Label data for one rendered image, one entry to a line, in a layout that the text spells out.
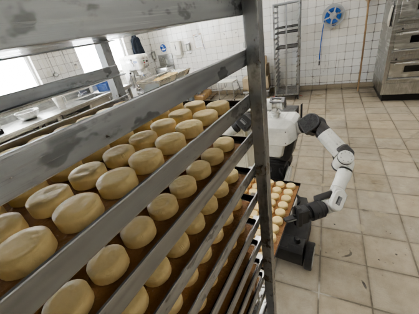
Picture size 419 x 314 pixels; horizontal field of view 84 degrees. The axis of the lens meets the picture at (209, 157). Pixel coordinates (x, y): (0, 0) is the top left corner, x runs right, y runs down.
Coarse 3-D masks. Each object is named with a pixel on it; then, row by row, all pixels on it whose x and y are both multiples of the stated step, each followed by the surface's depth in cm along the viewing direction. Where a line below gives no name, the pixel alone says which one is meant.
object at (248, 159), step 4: (240, 132) 208; (244, 132) 207; (252, 148) 228; (248, 152) 219; (252, 152) 229; (244, 156) 220; (248, 156) 220; (252, 156) 231; (240, 160) 224; (244, 160) 222; (248, 160) 222; (252, 160) 232; (240, 164) 227; (244, 164) 224; (248, 164) 223; (252, 164) 233
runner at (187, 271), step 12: (252, 168) 58; (240, 192) 53; (228, 204) 48; (228, 216) 49; (216, 228) 45; (204, 240) 41; (204, 252) 41; (192, 264) 38; (180, 276) 36; (180, 288) 36; (168, 300) 34; (156, 312) 32; (168, 312) 34
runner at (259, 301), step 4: (264, 288) 86; (260, 292) 87; (264, 292) 85; (260, 296) 86; (264, 296) 86; (260, 300) 85; (256, 304) 84; (260, 304) 82; (256, 308) 83; (260, 308) 82; (256, 312) 79
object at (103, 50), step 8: (96, 48) 66; (104, 48) 66; (104, 56) 66; (112, 56) 68; (104, 64) 68; (112, 64) 68; (112, 80) 69; (120, 80) 71; (112, 88) 71; (120, 88) 72; (120, 96) 72
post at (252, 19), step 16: (256, 0) 41; (256, 16) 42; (256, 32) 44; (256, 48) 45; (256, 64) 47; (256, 80) 48; (256, 96) 50; (256, 112) 52; (256, 128) 54; (256, 144) 56; (256, 160) 58; (256, 176) 61; (272, 240) 73; (272, 256) 76; (272, 272) 79; (272, 288) 82; (272, 304) 87
